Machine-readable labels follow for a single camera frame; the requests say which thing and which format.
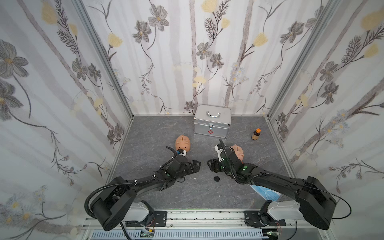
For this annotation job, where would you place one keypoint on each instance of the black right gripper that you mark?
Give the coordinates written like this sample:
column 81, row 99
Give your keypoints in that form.
column 220, row 163

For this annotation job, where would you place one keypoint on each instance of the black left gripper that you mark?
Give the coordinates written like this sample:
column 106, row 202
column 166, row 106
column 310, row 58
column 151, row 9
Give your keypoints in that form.
column 186, row 166

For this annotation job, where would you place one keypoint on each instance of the pink piggy bank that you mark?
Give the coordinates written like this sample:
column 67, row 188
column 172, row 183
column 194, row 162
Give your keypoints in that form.
column 183, row 143
column 238, row 151

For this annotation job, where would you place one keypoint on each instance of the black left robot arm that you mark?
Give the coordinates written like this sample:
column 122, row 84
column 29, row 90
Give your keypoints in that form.
column 111, row 203

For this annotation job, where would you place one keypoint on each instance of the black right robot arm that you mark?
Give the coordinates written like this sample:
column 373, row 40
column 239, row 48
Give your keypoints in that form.
column 310, row 201

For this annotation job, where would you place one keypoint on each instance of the silver aluminium first aid case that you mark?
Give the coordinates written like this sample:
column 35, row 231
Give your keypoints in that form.
column 212, row 121

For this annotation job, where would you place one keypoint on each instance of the small brown orange-capped bottle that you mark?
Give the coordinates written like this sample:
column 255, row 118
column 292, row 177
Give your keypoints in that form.
column 256, row 134

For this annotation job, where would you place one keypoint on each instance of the blue face mask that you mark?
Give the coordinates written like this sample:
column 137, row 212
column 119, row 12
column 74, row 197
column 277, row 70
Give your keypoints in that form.
column 266, row 193

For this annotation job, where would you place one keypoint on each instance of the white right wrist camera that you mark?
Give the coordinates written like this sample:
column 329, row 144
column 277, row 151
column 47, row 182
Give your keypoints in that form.
column 220, row 150

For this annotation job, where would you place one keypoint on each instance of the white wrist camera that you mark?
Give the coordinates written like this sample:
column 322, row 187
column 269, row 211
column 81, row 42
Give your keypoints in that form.
column 182, row 152
column 220, row 150

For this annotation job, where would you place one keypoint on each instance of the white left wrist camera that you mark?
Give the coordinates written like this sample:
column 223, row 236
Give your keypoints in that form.
column 182, row 152

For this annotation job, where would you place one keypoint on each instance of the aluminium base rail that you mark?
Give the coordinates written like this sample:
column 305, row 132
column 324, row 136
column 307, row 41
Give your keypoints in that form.
column 206, row 225

